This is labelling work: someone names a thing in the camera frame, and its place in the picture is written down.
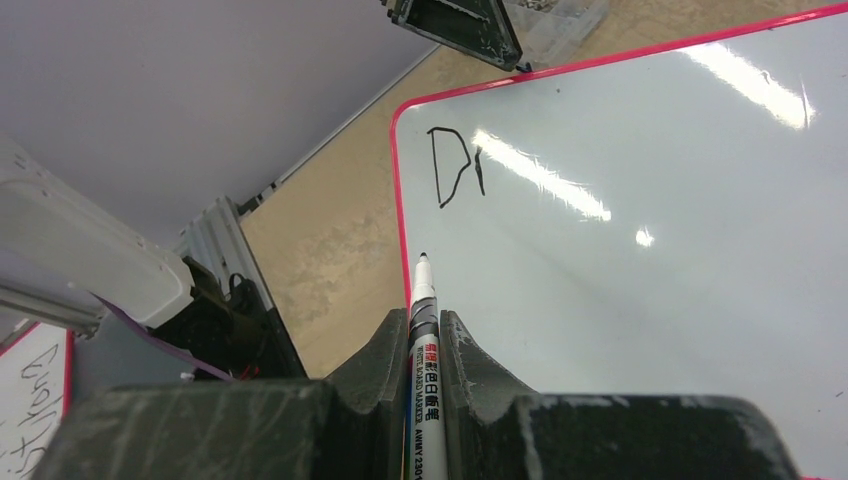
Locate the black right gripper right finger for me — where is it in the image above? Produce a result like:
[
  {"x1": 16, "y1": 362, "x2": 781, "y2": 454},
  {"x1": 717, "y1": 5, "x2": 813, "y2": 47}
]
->
[{"x1": 440, "y1": 310, "x2": 798, "y2": 479}]

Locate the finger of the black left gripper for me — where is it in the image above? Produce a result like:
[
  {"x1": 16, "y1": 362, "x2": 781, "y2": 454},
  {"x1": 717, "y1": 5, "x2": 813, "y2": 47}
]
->
[{"x1": 384, "y1": 0, "x2": 523, "y2": 71}]

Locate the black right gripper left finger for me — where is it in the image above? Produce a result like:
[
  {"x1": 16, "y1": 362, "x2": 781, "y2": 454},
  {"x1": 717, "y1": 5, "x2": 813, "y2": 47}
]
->
[{"x1": 34, "y1": 309, "x2": 407, "y2": 479}]

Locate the white whiteboard marker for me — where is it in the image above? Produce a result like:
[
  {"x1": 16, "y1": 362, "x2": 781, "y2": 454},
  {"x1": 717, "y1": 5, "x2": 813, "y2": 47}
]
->
[{"x1": 405, "y1": 253, "x2": 449, "y2": 479}]

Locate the pink framed whiteboard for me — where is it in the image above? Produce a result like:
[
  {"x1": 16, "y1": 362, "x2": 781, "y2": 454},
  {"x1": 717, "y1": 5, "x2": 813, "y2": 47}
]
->
[{"x1": 390, "y1": 3, "x2": 847, "y2": 479}]

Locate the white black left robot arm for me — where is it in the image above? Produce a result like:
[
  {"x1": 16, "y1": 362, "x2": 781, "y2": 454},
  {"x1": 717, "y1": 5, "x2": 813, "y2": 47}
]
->
[{"x1": 1, "y1": 136, "x2": 303, "y2": 381}]

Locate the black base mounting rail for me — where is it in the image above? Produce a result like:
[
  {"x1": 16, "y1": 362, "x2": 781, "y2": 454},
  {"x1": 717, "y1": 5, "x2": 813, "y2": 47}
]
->
[{"x1": 227, "y1": 273, "x2": 307, "y2": 380}]

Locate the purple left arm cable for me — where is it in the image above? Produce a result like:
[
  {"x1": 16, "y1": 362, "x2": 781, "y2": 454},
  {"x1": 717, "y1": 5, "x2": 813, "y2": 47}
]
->
[{"x1": 92, "y1": 294, "x2": 236, "y2": 383}]

